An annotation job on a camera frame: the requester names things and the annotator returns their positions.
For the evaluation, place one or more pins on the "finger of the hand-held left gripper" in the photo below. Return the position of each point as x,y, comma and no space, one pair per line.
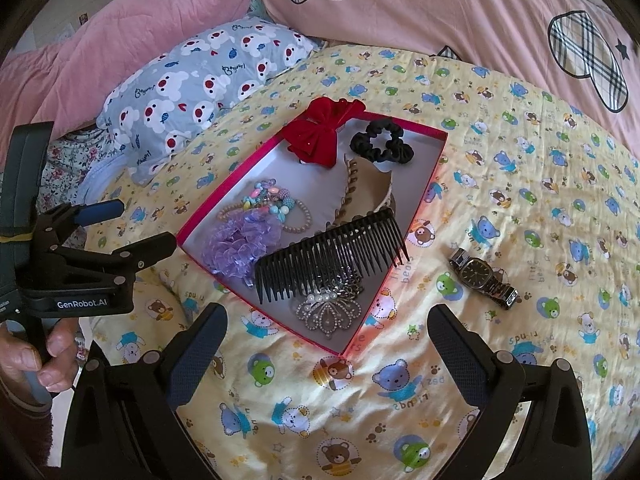
145,251
100,212

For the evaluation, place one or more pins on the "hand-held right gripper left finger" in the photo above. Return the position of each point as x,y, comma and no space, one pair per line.
195,355

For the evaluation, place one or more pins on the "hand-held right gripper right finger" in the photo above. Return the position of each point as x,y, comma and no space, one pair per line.
460,355

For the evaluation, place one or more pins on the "silver pearl tiara comb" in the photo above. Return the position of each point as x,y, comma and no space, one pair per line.
327,312

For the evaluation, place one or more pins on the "black hair comb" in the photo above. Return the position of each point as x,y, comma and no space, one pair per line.
350,240

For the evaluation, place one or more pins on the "beige brown hair claw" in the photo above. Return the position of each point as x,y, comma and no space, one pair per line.
365,185

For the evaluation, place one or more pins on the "red box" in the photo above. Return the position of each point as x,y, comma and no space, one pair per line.
422,160

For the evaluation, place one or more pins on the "person's left forearm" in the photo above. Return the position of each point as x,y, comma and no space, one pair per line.
25,435

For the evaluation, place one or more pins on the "person's left hand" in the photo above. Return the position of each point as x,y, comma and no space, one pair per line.
60,360

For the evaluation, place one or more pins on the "floral cloth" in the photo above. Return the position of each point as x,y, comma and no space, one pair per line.
75,160

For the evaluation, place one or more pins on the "dark metal wristwatch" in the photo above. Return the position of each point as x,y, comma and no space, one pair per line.
472,270

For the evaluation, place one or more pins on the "purple organza scrunchie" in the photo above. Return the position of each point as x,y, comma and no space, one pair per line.
240,245

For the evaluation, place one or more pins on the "blue-grey printed pillow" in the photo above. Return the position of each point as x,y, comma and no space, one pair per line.
200,85

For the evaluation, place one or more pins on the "red fabric bow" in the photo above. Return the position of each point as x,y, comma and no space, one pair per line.
320,135

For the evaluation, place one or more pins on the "yellow bear-print blanket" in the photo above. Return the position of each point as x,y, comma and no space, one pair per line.
500,135

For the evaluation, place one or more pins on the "black scrunchie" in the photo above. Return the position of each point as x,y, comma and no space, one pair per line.
362,147

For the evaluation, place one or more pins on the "pink quilt with plaid hearts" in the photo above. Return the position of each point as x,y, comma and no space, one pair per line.
425,5

